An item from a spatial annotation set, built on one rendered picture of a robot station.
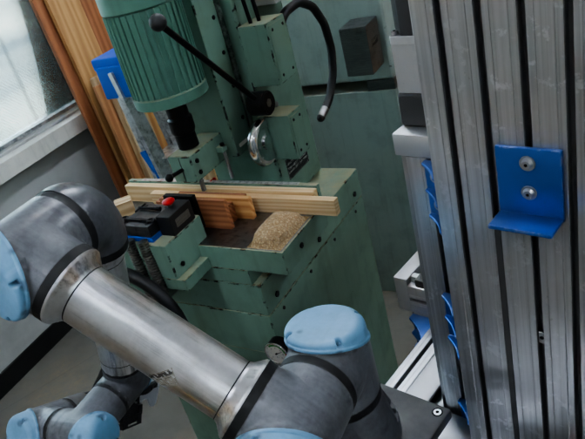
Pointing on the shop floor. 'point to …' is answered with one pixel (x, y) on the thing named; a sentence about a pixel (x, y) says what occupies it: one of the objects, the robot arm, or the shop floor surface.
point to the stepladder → (157, 163)
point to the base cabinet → (366, 260)
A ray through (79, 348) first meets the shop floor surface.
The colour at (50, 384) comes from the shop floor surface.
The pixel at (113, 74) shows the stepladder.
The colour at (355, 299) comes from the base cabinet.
